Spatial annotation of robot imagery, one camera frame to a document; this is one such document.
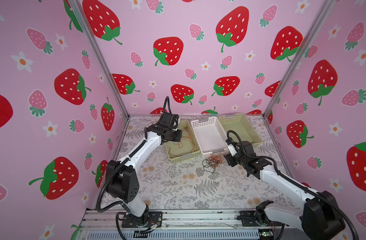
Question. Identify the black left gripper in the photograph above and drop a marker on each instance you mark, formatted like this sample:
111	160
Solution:
178	132

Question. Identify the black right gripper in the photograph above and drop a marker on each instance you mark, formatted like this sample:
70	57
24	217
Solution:
229	158

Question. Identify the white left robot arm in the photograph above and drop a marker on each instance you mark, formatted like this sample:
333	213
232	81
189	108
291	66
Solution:
121	186

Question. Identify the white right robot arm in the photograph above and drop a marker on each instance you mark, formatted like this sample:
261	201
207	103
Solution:
317	213

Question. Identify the left green perforated basket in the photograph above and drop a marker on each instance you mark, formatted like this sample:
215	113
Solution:
187	149

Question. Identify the green perforated basket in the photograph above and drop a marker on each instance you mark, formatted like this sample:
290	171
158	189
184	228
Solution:
242	126
187	149

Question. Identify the white perforated basket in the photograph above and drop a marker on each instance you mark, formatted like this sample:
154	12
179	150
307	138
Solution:
210	136

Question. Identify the right green perforated basket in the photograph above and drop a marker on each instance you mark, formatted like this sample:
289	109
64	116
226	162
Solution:
242	126

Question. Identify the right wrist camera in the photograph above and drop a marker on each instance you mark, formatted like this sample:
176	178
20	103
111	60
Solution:
232	150

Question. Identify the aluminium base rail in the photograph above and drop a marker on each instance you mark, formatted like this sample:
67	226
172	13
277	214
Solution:
220	224

